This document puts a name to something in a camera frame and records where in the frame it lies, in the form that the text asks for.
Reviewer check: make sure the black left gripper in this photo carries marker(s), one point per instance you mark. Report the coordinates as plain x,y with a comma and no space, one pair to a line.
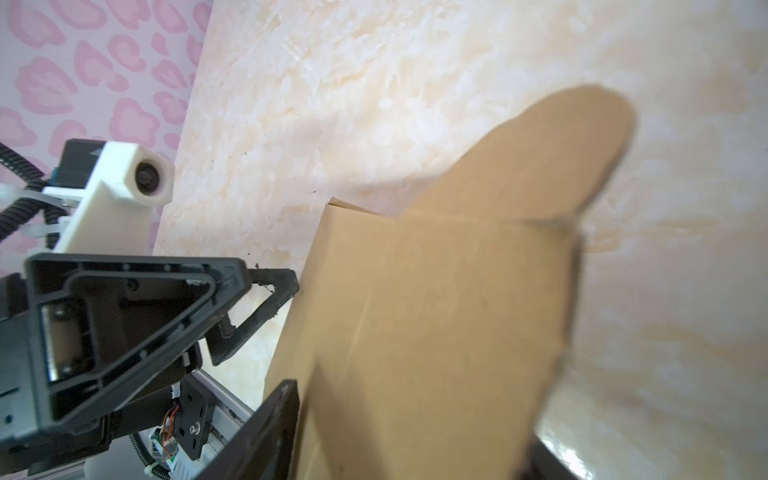
91,345

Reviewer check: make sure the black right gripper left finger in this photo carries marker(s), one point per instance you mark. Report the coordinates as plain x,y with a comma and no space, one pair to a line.
263,447

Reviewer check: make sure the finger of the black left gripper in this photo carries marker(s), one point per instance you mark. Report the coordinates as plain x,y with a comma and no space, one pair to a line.
225,340

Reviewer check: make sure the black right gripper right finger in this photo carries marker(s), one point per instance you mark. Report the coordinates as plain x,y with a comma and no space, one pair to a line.
542,464

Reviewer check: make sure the brown cardboard box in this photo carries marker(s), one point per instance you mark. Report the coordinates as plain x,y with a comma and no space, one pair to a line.
425,345

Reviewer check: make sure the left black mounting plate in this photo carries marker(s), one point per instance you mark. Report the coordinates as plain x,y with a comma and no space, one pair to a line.
193,420

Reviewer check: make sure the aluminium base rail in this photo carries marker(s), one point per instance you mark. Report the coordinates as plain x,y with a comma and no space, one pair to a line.
160,454

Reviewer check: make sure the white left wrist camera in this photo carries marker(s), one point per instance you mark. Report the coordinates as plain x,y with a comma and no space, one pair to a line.
113,189

